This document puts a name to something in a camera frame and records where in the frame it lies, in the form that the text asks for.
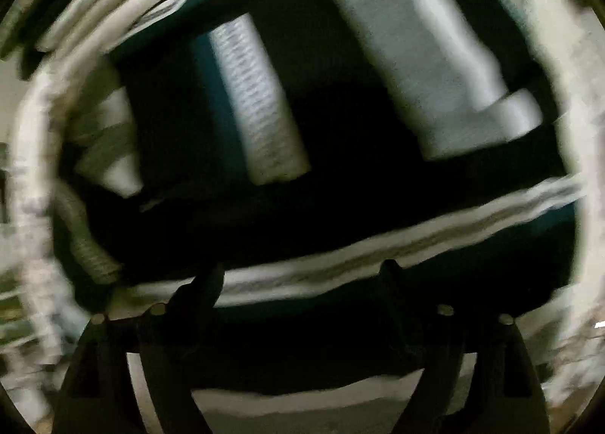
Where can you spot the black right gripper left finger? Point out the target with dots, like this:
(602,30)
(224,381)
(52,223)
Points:
(127,376)

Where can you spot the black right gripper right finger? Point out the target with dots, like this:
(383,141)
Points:
(479,377)

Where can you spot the black striped knit sweater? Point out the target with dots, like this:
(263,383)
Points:
(317,177)

